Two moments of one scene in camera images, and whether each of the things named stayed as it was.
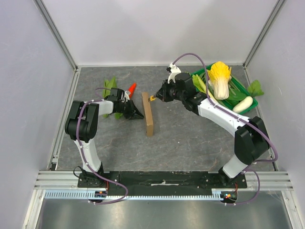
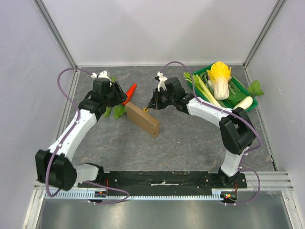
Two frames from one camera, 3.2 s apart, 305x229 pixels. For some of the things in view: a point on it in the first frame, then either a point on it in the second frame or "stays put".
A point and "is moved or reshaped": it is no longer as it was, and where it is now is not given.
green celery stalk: [199, 83] stays put
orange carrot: [132, 89] stays put
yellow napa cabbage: [219, 75] stays put
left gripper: [133, 111] to [120, 96]
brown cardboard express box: [147, 114] is moved or reshaped
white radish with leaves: [254, 89] stays put
